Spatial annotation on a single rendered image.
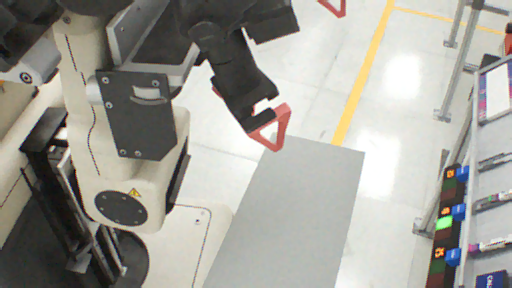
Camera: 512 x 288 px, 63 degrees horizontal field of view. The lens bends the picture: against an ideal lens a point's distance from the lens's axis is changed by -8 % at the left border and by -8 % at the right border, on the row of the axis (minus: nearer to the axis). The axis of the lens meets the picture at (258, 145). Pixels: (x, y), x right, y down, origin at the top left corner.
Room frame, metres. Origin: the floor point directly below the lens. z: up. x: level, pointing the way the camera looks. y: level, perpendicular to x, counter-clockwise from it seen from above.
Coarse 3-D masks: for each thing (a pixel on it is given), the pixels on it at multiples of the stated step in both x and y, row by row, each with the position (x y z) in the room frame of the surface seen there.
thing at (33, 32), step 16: (0, 0) 0.36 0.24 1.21; (16, 0) 0.36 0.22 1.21; (32, 0) 0.36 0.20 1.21; (48, 0) 0.36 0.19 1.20; (0, 16) 0.35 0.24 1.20; (16, 16) 0.36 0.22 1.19; (32, 16) 0.37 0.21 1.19; (48, 16) 0.38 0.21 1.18; (0, 32) 0.36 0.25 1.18; (16, 32) 0.36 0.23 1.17; (32, 32) 0.37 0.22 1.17; (0, 48) 0.35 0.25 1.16; (16, 48) 0.36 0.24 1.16; (0, 64) 0.34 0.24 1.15
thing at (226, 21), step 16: (176, 0) 0.45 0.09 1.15; (192, 0) 0.43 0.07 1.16; (208, 0) 0.42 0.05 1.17; (224, 0) 0.42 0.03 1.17; (240, 0) 0.43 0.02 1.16; (176, 16) 0.44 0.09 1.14; (192, 16) 0.42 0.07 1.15; (208, 16) 0.43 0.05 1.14; (224, 16) 0.44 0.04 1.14; (240, 16) 0.44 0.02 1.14
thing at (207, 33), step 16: (256, 0) 0.49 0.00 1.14; (272, 0) 0.48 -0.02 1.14; (288, 0) 0.48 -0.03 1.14; (256, 16) 0.47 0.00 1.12; (272, 16) 0.48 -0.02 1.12; (288, 16) 0.48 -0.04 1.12; (192, 32) 0.43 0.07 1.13; (208, 32) 0.43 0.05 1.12; (224, 32) 0.44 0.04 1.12; (256, 32) 0.48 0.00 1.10; (272, 32) 0.48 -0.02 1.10; (288, 32) 0.48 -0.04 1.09; (208, 48) 0.45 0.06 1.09
